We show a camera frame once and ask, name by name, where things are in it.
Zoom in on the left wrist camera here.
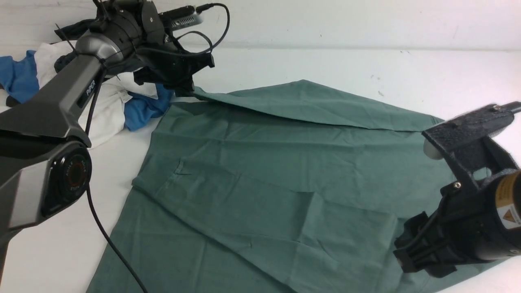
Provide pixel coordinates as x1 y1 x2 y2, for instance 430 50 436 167
159 5 203 31

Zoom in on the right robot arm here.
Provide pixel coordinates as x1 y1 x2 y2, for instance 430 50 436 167
393 169 521 278

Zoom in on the white shirt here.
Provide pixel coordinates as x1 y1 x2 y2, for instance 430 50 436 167
0 41 159 149

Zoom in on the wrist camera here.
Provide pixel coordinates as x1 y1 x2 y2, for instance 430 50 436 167
159 5 203 31
422 101 520 193

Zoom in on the green long-sleeved shirt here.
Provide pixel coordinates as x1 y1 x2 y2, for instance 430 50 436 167
110 80 499 293

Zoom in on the dark grey shirt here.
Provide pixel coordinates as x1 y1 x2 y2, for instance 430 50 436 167
1 19 95 108

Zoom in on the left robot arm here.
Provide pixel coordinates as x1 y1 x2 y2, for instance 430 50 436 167
0 0 215 267

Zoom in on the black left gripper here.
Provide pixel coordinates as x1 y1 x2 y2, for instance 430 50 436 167
134 2 215 97

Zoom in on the blue shirt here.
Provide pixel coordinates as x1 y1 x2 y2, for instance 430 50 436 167
0 50 175 131

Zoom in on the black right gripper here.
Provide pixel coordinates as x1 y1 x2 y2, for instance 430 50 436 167
393 187 501 278

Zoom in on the black left camera cable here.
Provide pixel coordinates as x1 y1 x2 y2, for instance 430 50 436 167
83 3 230 293

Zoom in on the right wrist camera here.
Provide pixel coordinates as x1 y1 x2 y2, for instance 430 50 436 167
422 101 520 193

